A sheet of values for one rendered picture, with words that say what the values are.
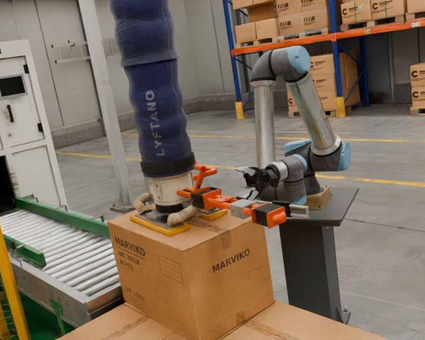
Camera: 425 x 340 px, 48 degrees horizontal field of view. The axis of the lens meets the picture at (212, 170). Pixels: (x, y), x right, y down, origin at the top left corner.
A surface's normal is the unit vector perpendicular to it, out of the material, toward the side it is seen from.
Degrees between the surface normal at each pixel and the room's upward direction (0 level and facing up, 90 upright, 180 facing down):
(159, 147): 77
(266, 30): 92
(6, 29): 90
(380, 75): 90
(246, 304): 90
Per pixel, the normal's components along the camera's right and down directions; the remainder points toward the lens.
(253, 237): 0.63, 0.09
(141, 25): 0.00, 0.02
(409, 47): -0.71, 0.27
